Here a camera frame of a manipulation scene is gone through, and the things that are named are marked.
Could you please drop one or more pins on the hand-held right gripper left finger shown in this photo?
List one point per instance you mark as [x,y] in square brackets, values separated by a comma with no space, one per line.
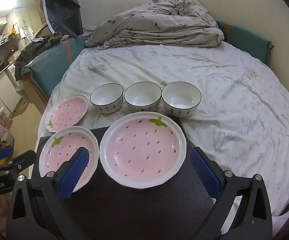
[75,172]

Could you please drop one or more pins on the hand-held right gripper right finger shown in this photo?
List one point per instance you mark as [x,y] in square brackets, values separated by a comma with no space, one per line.
[205,175]

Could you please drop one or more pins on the large pink strawberry plate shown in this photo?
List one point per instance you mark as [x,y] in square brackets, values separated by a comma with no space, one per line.
[142,152]

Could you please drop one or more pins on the white fish-print bowl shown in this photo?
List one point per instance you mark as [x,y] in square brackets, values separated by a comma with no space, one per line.
[142,97]
[181,100]
[107,98]

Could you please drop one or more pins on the black board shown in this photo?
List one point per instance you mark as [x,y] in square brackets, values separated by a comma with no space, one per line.
[134,205]

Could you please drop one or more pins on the white floral bed sheet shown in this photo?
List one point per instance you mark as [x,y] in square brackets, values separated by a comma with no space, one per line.
[209,80]

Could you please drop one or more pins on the pink purple cloth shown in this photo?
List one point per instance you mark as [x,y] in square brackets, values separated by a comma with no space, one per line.
[288,222]

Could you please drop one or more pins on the pile of dark clothes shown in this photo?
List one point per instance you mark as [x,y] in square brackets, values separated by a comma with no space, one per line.
[34,52]

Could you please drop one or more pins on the grey printed duvet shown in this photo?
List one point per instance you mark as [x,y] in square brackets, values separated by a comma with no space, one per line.
[159,25]

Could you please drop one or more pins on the dark hanging cloth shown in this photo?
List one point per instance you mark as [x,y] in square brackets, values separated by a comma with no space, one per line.
[59,7]

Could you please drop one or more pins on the teal padded bed frame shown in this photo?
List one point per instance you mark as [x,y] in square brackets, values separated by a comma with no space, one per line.
[49,77]

